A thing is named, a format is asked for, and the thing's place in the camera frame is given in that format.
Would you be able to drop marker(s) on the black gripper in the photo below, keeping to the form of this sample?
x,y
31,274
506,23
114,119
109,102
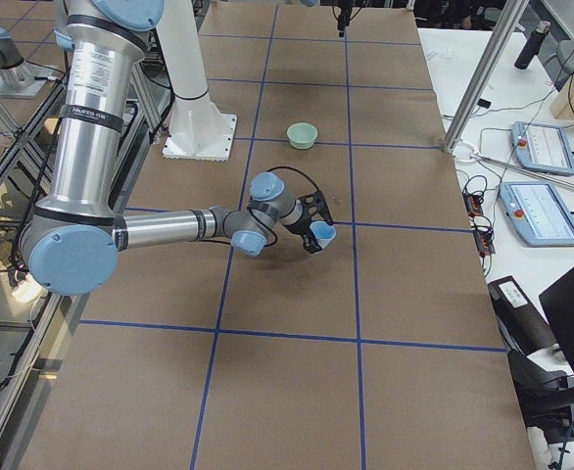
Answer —
x,y
299,226

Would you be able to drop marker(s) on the blue teach pendant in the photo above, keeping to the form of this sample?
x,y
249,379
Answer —
x,y
537,214
542,147

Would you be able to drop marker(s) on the blue teach pendant far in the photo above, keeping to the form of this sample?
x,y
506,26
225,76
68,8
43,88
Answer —
x,y
542,147

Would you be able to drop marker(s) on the light green bowl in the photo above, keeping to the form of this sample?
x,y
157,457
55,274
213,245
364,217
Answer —
x,y
302,135

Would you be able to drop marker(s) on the aluminium frame post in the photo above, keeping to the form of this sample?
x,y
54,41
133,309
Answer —
x,y
509,18

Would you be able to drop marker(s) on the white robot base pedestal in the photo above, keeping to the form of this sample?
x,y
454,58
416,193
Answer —
x,y
197,130

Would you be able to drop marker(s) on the black office chair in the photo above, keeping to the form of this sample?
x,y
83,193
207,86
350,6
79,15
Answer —
x,y
546,397

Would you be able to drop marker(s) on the black water bottle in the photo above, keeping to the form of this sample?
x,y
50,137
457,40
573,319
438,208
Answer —
x,y
533,45

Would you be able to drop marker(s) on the light blue plastic cup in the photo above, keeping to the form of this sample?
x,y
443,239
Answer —
x,y
324,234

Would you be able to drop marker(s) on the blue teach pendant near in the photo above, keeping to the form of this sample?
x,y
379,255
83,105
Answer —
x,y
537,214

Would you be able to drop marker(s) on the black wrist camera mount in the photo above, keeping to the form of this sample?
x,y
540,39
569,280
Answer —
x,y
314,206

